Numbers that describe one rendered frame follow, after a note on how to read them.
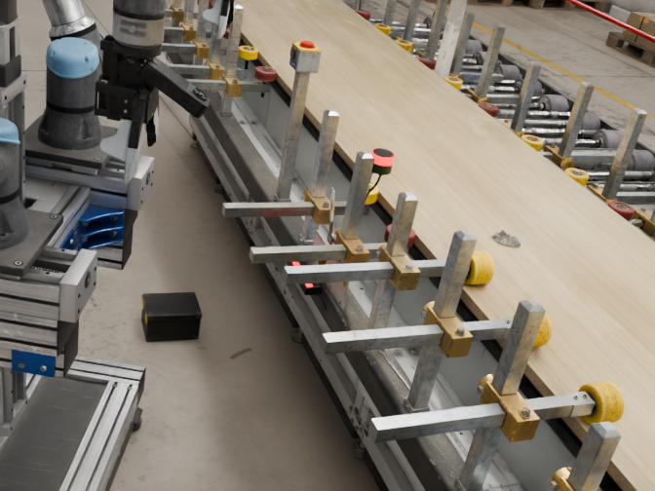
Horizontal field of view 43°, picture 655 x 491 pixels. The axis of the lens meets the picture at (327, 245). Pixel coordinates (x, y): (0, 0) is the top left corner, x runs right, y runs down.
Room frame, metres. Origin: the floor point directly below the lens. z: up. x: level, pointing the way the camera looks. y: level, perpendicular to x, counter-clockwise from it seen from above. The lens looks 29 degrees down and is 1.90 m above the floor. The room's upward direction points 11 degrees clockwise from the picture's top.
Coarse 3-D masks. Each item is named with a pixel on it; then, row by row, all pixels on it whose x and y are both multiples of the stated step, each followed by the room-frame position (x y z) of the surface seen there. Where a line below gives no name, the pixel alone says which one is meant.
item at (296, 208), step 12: (228, 204) 2.03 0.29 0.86; (240, 204) 2.04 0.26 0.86; (252, 204) 2.06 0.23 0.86; (264, 204) 2.07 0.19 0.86; (276, 204) 2.09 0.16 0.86; (288, 204) 2.10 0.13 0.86; (300, 204) 2.12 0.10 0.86; (312, 204) 2.13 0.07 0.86; (336, 204) 2.16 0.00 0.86; (228, 216) 2.01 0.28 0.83; (240, 216) 2.02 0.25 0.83; (252, 216) 2.04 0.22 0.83
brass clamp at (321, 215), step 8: (304, 192) 2.20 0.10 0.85; (304, 200) 2.19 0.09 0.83; (312, 200) 2.14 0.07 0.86; (320, 200) 2.14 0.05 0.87; (320, 208) 2.09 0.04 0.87; (328, 208) 2.10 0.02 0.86; (312, 216) 2.12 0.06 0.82; (320, 216) 2.09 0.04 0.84; (328, 216) 2.10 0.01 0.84; (320, 224) 2.09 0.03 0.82
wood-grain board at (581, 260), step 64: (256, 0) 4.18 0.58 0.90; (320, 0) 4.45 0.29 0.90; (320, 64) 3.32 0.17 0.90; (384, 64) 3.50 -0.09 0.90; (320, 128) 2.65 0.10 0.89; (384, 128) 2.73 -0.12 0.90; (448, 128) 2.86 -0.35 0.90; (384, 192) 2.20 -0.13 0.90; (448, 192) 2.29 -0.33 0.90; (512, 192) 2.39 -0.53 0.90; (576, 192) 2.49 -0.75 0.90; (512, 256) 1.96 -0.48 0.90; (576, 256) 2.03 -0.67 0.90; (640, 256) 2.11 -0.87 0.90; (576, 320) 1.70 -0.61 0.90; (640, 320) 1.76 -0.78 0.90; (576, 384) 1.44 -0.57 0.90; (640, 384) 1.48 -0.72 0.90; (640, 448) 1.27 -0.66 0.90
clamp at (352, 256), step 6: (336, 234) 1.96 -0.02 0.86; (336, 240) 1.96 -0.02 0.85; (342, 240) 1.93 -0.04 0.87; (348, 240) 1.93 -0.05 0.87; (354, 240) 1.93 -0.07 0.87; (360, 240) 1.94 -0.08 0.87; (348, 246) 1.89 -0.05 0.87; (354, 246) 1.90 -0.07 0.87; (348, 252) 1.88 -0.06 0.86; (354, 252) 1.87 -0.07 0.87; (360, 252) 1.87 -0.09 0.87; (366, 252) 1.88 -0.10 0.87; (348, 258) 1.88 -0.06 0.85; (354, 258) 1.86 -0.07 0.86; (360, 258) 1.87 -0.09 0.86; (366, 258) 1.88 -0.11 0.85
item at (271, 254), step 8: (256, 248) 1.81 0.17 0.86; (264, 248) 1.81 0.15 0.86; (272, 248) 1.82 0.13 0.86; (280, 248) 1.83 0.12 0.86; (288, 248) 1.84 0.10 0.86; (296, 248) 1.85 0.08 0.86; (304, 248) 1.85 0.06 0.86; (312, 248) 1.86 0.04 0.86; (320, 248) 1.87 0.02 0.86; (328, 248) 1.88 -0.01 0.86; (336, 248) 1.89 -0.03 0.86; (344, 248) 1.90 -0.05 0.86; (368, 248) 1.92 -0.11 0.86; (376, 248) 1.93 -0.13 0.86; (256, 256) 1.79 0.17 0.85; (264, 256) 1.79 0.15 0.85; (272, 256) 1.80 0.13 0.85; (280, 256) 1.81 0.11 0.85; (288, 256) 1.82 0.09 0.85; (296, 256) 1.83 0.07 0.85; (304, 256) 1.84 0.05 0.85; (312, 256) 1.85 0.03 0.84; (320, 256) 1.86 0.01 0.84; (328, 256) 1.87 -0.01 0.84; (336, 256) 1.88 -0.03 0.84; (344, 256) 1.89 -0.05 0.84
